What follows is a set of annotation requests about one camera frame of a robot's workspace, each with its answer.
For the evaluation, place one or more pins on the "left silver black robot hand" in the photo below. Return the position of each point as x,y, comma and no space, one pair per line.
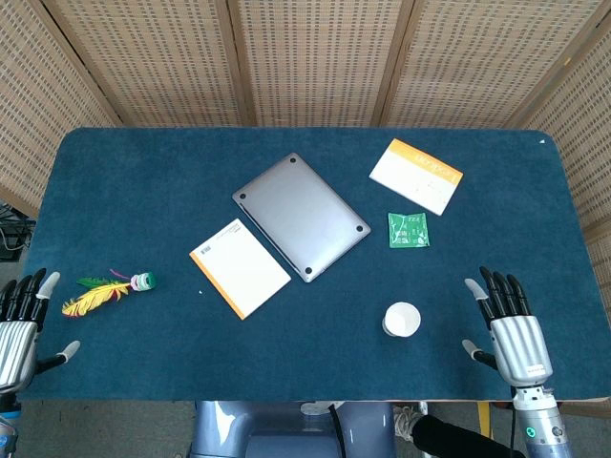
19,348

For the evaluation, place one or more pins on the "grey closed laptop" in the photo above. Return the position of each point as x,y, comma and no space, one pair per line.
301,217

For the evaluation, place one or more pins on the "white notebook with barcode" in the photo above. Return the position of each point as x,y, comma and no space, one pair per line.
241,269

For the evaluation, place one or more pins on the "blue grey robot torso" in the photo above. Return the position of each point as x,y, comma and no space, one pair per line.
277,429

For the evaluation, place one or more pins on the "white notebook with orange band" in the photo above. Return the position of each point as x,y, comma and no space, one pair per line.
415,179

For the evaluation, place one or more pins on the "white floral paper cup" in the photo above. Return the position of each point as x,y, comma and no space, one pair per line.
402,319

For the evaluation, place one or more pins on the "woven bamboo screen panel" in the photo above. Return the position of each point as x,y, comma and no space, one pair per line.
157,57
584,152
487,57
38,119
315,57

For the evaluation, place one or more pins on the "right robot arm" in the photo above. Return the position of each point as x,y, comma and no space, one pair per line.
541,424

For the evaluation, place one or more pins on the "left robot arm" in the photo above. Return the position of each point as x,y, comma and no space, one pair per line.
6,429

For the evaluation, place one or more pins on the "green-capped small bottle toy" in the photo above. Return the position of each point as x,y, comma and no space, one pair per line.
100,296

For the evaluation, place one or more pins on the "green tea packet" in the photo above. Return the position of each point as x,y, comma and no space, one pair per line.
408,230

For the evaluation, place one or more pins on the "blue table cloth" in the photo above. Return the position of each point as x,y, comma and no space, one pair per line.
143,191

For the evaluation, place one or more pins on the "black trouser leg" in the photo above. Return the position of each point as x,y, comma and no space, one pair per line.
453,439

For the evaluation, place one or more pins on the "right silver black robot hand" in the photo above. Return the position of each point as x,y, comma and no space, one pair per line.
520,348

